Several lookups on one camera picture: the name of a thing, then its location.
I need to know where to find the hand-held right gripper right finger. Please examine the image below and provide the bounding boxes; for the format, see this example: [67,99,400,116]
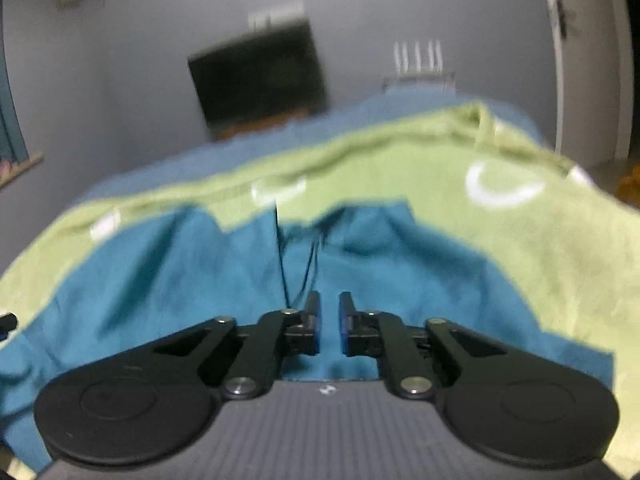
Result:
[338,290,506,402]

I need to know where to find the light green blanket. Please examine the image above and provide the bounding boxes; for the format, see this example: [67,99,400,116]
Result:
[0,101,640,480]

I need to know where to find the blue curtain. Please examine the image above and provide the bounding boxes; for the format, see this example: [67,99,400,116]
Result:
[0,50,29,162]

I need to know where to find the teal hooded jacket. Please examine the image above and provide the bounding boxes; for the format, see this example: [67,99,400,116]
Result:
[0,202,616,474]

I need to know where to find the white router with antennas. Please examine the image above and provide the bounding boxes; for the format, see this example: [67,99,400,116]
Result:
[382,39,457,93]

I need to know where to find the wooden monitor stand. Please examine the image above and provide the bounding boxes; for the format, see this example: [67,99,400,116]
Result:
[212,110,312,142]

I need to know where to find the wooden windowsill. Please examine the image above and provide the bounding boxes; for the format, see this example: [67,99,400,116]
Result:
[0,152,45,189]

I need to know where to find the white door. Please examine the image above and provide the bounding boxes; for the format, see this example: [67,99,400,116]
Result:
[537,0,637,167]

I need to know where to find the black monitor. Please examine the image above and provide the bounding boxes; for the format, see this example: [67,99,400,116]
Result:
[187,20,329,132]

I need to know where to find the blue bed sheet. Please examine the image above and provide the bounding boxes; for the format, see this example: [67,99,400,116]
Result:
[74,85,547,207]

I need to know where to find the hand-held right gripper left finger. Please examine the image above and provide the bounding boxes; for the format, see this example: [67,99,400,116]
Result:
[150,290,322,402]

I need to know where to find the black door handle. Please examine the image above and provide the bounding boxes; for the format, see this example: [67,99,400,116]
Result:
[555,0,571,39]

